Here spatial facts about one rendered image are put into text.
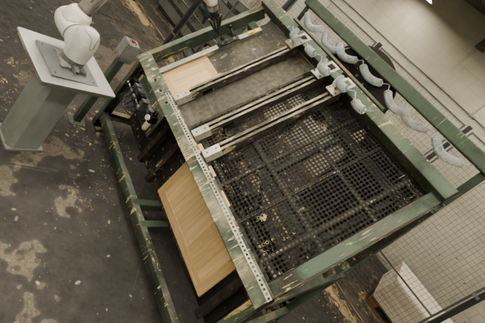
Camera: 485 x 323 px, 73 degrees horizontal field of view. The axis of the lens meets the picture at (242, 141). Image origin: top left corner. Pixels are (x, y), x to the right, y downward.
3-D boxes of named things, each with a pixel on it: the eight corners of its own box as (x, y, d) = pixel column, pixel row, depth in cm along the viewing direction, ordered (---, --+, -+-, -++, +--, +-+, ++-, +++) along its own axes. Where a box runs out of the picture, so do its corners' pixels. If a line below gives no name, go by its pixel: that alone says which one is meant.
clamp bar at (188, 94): (174, 99, 259) (165, 78, 239) (304, 42, 278) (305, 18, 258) (179, 107, 254) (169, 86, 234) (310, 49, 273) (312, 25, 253)
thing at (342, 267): (286, 194, 269) (370, 124, 239) (294, 195, 280) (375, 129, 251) (336, 275, 233) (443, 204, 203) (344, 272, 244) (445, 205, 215)
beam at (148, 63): (141, 64, 293) (136, 55, 284) (153, 59, 295) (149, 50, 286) (255, 312, 179) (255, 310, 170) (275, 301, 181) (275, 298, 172)
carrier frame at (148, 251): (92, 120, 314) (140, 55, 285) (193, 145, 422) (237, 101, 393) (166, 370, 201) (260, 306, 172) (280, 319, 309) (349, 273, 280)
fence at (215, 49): (160, 72, 277) (159, 68, 274) (260, 30, 292) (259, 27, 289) (162, 76, 274) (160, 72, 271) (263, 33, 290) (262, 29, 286)
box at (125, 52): (112, 51, 271) (125, 34, 265) (125, 57, 280) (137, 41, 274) (116, 60, 265) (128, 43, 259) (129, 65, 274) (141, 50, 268)
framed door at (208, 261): (159, 190, 273) (157, 190, 271) (201, 148, 254) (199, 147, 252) (201, 296, 227) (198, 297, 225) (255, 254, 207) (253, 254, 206)
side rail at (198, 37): (153, 59, 295) (149, 50, 286) (261, 14, 313) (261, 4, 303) (155, 63, 292) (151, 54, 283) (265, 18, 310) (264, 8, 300)
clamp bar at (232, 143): (202, 153, 230) (194, 135, 209) (345, 86, 249) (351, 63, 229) (208, 165, 224) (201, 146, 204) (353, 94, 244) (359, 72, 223)
